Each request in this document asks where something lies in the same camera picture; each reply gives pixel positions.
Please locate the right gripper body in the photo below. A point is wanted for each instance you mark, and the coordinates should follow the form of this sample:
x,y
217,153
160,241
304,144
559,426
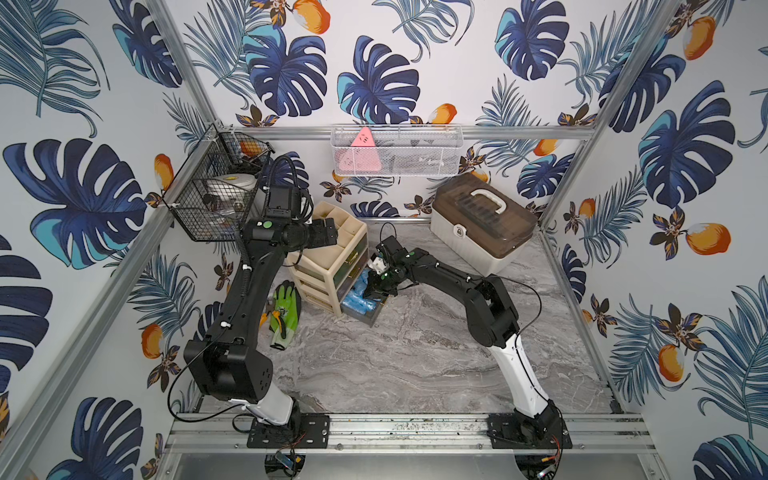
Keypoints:
x,y
382,283

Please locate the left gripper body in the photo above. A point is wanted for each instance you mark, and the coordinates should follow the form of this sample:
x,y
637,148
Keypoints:
x,y
327,233

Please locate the blue bag roll one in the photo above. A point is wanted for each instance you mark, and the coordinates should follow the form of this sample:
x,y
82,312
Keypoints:
x,y
355,299

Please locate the transparent bottom drawer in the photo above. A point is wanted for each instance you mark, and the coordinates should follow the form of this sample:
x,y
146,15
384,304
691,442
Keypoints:
x,y
368,318

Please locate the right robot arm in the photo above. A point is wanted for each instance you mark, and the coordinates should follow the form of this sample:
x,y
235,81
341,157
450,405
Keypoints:
x,y
492,321

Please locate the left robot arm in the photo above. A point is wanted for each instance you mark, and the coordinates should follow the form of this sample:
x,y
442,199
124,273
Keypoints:
x,y
224,362

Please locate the beige drawer organizer cabinet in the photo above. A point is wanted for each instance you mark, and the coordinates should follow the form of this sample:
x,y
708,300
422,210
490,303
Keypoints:
x,y
324,276

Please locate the green black work glove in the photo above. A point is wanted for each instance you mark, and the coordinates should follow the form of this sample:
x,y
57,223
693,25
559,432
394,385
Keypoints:
x,y
285,315

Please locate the brown lid storage box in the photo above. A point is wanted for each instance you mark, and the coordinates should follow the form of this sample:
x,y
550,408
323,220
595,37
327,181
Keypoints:
x,y
479,223

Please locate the pink triangle item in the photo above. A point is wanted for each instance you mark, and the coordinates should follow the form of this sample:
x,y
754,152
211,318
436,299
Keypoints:
x,y
361,157

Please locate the black wire wall basket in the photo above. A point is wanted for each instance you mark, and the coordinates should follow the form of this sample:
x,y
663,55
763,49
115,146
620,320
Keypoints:
x,y
212,195

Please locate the white mesh wall basket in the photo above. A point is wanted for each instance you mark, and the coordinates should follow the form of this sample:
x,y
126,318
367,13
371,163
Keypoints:
x,y
408,150

